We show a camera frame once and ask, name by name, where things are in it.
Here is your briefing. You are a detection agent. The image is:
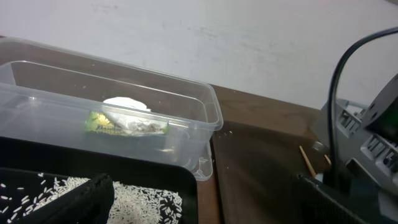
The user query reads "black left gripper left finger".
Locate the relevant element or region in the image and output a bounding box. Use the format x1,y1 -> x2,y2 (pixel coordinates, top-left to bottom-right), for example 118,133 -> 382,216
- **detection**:
16,174 -> 114,224

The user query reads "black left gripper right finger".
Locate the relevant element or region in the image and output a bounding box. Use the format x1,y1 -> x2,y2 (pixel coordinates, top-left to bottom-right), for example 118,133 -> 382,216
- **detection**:
292,174 -> 370,224

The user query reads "light blue bowl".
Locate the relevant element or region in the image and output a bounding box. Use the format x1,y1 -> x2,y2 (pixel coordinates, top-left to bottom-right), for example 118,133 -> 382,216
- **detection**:
315,173 -> 323,182

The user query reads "green snack wrapper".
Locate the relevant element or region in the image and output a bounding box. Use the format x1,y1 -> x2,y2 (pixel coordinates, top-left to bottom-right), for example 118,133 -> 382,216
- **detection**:
85,111 -> 170,137

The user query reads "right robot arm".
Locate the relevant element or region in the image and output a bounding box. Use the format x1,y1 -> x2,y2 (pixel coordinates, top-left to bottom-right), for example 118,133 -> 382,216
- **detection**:
362,75 -> 398,143

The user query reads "grey dishwasher rack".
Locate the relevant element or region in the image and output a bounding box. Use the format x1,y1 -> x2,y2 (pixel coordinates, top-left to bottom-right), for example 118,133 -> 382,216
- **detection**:
310,98 -> 398,195

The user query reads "black food waste tray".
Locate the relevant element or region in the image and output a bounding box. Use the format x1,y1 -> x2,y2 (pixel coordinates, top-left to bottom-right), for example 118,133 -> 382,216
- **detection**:
1,137 -> 198,224

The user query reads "clear plastic waste bin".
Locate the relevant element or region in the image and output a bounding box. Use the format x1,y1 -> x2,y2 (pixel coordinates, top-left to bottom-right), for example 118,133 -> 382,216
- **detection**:
1,37 -> 223,181

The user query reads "pile of rice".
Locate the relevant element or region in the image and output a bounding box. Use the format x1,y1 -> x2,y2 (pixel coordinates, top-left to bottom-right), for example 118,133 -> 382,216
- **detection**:
1,173 -> 183,224

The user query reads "dark brown serving tray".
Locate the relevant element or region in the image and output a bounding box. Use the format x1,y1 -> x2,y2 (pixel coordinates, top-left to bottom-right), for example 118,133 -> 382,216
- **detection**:
212,121 -> 329,223

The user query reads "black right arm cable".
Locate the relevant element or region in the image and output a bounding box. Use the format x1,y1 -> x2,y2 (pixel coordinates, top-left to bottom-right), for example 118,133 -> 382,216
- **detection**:
326,26 -> 398,187

